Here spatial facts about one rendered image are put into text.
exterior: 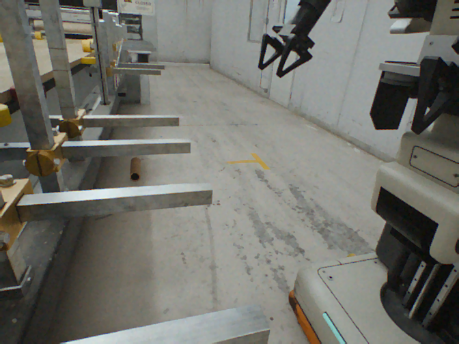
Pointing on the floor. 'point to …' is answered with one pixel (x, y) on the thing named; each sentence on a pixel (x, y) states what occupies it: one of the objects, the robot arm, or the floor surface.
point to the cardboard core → (135, 169)
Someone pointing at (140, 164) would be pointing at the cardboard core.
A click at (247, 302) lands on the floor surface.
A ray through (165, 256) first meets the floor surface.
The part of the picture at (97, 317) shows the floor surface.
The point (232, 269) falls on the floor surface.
